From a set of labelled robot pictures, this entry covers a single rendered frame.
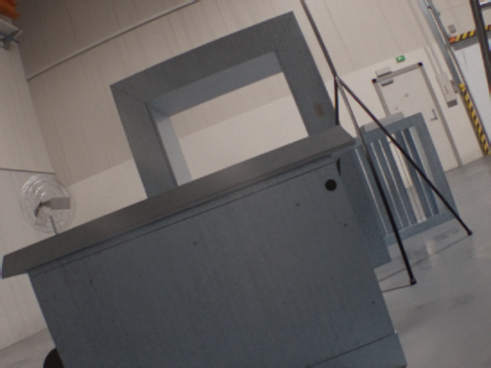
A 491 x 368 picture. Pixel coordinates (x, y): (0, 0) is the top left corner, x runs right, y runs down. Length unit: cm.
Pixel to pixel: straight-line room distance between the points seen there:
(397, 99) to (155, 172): 837
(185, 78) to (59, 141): 895
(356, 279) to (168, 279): 47
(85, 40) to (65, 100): 131
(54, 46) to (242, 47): 953
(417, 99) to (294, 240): 1009
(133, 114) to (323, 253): 226
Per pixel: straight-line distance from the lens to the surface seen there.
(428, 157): 415
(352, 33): 1165
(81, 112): 1220
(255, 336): 152
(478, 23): 288
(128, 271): 154
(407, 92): 1148
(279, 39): 350
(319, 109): 341
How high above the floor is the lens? 51
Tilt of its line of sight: 3 degrees up
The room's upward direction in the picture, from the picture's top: 21 degrees counter-clockwise
